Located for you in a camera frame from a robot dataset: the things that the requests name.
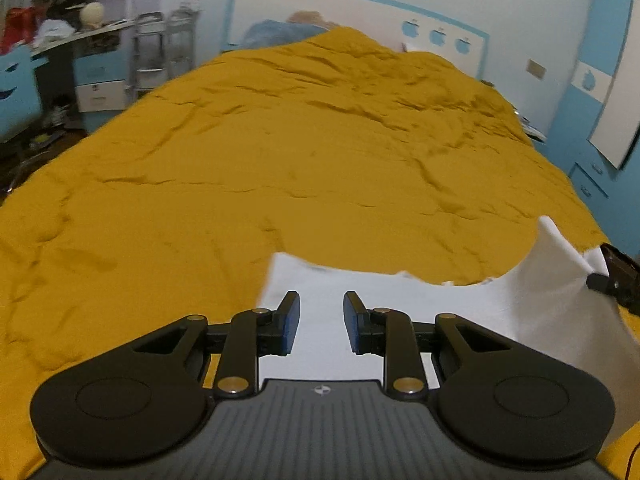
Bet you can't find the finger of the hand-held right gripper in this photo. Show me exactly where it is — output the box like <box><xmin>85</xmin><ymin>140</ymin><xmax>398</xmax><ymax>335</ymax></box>
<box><xmin>599</xmin><ymin>242</ymin><xmax>640</xmax><ymax>283</ymax></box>
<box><xmin>585</xmin><ymin>272</ymin><xmax>640</xmax><ymax>317</ymax></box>

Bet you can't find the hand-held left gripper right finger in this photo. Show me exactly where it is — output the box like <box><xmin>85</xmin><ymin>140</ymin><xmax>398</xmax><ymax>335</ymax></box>
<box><xmin>342</xmin><ymin>290</ymin><xmax>503</xmax><ymax>401</ymax></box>

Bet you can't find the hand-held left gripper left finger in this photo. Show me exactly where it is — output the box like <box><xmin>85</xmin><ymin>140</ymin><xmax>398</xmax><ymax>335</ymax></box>
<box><xmin>134</xmin><ymin>290</ymin><xmax>302</xmax><ymax>400</ymax></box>

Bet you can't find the white long-sleeve sweatshirt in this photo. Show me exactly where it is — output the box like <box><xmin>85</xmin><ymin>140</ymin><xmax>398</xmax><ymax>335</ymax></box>
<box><xmin>255</xmin><ymin>216</ymin><xmax>640</xmax><ymax>386</ymax></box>

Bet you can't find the black-framed mirror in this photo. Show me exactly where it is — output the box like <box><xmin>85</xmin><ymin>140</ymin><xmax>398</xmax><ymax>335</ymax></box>
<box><xmin>586</xmin><ymin>74</ymin><xmax>640</xmax><ymax>171</ymax></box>

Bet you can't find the blue and white wardrobe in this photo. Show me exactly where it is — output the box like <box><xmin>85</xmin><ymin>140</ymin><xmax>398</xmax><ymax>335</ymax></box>
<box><xmin>546</xmin><ymin>0</ymin><xmax>640</xmax><ymax>207</ymax></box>

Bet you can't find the bedside table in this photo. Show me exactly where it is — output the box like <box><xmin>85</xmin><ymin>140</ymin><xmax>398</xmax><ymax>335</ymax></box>
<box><xmin>509</xmin><ymin>104</ymin><xmax>549</xmax><ymax>144</ymax></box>

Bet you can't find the yellow blanket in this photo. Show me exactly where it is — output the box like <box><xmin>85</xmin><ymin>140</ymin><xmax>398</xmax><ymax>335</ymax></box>
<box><xmin>0</xmin><ymin>27</ymin><xmax>640</xmax><ymax>480</ymax></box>

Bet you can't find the blue pillow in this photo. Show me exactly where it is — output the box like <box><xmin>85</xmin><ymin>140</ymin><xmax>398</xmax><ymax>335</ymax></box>
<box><xmin>241</xmin><ymin>20</ymin><xmax>332</xmax><ymax>52</ymax></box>

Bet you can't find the white desk drawer unit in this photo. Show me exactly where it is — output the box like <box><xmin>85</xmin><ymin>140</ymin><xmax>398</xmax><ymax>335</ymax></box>
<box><xmin>74</xmin><ymin>77</ymin><xmax>127</xmax><ymax>114</ymax></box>

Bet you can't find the white and blue headboard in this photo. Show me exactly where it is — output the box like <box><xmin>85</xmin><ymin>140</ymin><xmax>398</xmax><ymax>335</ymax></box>
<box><xmin>220</xmin><ymin>0</ymin><xmax>490</xmax><ymax>83</ymax></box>

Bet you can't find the white metal cart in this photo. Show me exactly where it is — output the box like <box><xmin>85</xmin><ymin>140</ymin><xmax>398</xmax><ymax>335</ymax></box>
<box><xmin>166</xmin><ymin>6</ymin><xmax>198</xmax><ymax>80</ymax></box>

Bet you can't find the tan pillow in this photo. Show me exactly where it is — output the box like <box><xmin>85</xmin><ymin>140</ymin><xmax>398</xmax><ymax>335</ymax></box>
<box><xmin>286</xmin><ymin>10</ymin><xmax>342</xmax><ymax>32</ymax></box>

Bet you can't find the grey metal cart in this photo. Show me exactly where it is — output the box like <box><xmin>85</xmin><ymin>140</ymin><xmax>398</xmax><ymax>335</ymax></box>
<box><xmin>130</xmin><ymin>12</ymin><xmax>167</xmax><ymax>94</ymax></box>

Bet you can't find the pair of shoes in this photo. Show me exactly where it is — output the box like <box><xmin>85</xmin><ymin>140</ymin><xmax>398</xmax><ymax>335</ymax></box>
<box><xmin>41</xmin><ymin>104</ymin><xmax>69</xmax><ymax>129</ymax></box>

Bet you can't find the white and blue desk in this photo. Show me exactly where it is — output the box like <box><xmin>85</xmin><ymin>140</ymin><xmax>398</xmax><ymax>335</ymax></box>
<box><xmin>29</xmin><ymin>19</ymin><xmax>137</xmax><ymax>116</ymax></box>

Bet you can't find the blue smiling-face chair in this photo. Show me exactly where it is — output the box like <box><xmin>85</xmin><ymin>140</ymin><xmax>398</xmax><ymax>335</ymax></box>
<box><xmin>0</xmin><ymin>49</ymin><xmax>44</xmax><ymax>144</ymax></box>

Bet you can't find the round cream ball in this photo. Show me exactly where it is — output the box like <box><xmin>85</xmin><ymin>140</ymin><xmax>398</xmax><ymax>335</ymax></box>
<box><xmin>81</xmin><ymin>2</ymin><xmax>106</xmax><ymax>29</ymax></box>

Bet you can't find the white plastic bag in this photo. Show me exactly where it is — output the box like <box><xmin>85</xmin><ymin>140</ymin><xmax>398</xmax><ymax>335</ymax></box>
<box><xmin>36</xmin><ymin>19</ymin><xmax>72</xmax><ymax>42</ymax></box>

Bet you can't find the red bag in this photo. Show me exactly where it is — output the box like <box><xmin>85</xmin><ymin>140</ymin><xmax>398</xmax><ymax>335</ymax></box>
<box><xmin>0</xmin><ymin>6</ymin><xmax>44</xmax><ymax>54</ymax></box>

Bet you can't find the black cable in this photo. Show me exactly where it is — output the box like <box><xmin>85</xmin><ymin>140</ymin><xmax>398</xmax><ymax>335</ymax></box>
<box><xmin>625</xmin><ymin>439</ymin><xmax>640</xmax><ymax>480</ymax></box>

